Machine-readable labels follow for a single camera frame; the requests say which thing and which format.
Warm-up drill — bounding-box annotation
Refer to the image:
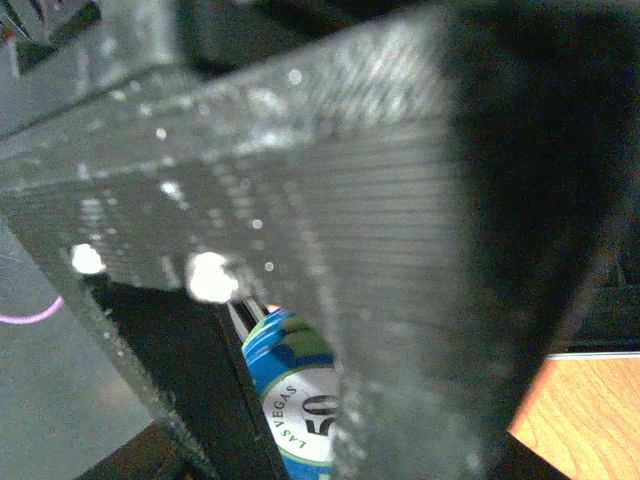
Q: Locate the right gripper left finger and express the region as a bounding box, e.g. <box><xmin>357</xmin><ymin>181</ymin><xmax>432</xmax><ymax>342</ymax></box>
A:
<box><xmin>0</xmin><ymin>0</ymin><xmax>551</xmax><ymax>480</ymax></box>

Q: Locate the blue green chip stack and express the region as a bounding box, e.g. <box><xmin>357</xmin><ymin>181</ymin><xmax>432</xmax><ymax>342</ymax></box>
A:
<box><xmin>242</xmin><ymin>308</ymin><xmax>339</xmax><ymax>479</ymax></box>

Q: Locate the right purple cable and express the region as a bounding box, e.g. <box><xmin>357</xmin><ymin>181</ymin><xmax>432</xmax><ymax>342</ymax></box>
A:
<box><xmin>0</xmin><ymin>294</ymin><xmax>65</xmax><ymax>326</ymax></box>

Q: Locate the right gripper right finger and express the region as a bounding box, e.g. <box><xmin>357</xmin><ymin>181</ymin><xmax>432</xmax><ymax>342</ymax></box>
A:
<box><xmin>439</xmin><ymin>0</ymin><xmax>640</xmax><ymax>361</ymax></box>

